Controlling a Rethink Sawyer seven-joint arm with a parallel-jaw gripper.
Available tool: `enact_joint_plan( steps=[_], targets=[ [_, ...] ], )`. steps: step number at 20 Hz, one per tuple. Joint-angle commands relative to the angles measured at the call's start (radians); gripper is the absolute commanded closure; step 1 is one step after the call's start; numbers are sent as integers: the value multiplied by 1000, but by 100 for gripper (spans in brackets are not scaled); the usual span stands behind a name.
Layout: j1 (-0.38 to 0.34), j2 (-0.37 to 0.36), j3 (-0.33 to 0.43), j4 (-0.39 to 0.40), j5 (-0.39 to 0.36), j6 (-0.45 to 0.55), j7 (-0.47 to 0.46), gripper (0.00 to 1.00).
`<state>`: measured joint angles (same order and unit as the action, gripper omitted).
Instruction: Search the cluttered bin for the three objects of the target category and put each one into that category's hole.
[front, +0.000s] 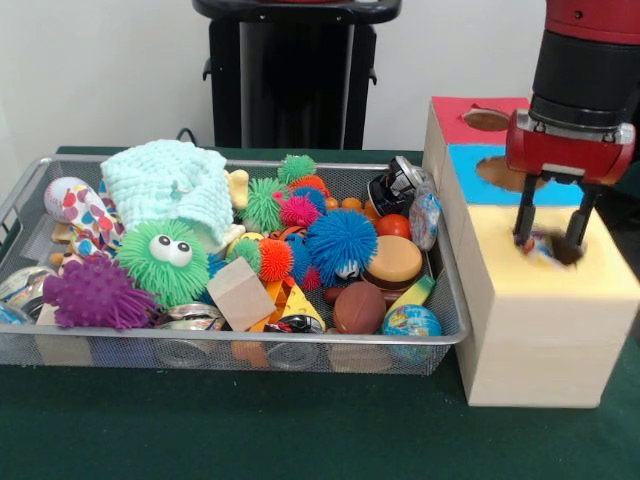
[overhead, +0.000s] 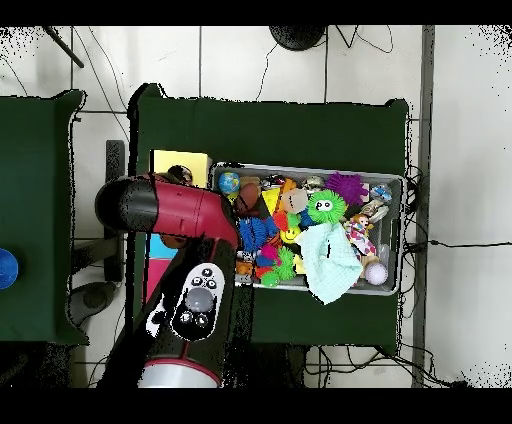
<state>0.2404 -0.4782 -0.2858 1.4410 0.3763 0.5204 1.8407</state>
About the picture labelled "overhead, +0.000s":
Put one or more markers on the purple spiky rubber toy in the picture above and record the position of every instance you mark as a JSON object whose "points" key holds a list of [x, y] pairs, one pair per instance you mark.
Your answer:
{"points": [[346, 187]]}

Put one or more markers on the white baseball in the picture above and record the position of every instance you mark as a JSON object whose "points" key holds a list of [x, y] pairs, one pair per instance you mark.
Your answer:
{"points": [[376, 274]]}

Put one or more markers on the green spiky toy with eyes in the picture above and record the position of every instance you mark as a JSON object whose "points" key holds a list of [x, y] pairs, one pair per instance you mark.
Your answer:
{"points": [[326, 208]]}

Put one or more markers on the grey round floor base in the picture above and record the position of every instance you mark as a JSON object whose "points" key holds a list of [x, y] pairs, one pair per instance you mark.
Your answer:
{"points": [[94, 300]]}

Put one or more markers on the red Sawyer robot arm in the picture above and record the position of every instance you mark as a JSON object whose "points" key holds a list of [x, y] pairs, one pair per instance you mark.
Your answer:
{"points": [[180, 208]]}

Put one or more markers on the blue round object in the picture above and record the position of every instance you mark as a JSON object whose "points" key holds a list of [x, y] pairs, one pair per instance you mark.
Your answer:
{"points": [[7, 268]]}

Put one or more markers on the wooden box with three holes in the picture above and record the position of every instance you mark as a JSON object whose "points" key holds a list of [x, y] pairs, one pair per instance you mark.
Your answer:
{"points": [[180, 158]]}

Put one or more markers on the blue spiky rubber ball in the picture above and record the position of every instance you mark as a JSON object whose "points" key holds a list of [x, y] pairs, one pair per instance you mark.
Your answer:
{"points": [[252, 234]]}

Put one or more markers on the round black stand base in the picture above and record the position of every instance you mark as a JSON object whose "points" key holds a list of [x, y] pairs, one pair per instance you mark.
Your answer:
{"points": [[298, 38]]}

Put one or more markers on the colourful spotted cloth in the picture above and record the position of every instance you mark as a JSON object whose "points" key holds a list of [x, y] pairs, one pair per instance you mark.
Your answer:
{"points": [[182, 172]]}

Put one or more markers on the small brown football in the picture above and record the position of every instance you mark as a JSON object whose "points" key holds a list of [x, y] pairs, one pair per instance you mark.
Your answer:
{"points": [[248, 196]]}

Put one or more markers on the shallow clear mesh bin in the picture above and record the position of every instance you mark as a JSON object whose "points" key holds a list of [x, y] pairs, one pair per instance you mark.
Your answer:
{"points": [[386, 240]]}

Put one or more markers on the black upright panel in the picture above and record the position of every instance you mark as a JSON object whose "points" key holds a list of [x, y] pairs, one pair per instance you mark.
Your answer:
{"points": [[114, 156]]}

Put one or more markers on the black rod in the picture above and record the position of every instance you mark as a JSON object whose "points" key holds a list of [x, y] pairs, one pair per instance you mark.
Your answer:
{"points": [[64, 46]]}

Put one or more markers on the small globe ball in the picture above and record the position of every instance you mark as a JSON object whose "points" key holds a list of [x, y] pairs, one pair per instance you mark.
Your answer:
{"points": [[228, 182]]}

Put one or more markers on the mint green knitted cloth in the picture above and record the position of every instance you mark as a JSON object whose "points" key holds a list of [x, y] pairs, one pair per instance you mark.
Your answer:
{"points": [[328, 260]]}

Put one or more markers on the doll in spotted dress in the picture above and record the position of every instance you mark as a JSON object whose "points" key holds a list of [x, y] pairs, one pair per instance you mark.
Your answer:
{"points": [[360, 236]]}

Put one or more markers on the plain wooden block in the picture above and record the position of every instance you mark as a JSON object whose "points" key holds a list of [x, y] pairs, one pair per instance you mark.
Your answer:
{"points": [[294, 199]]}

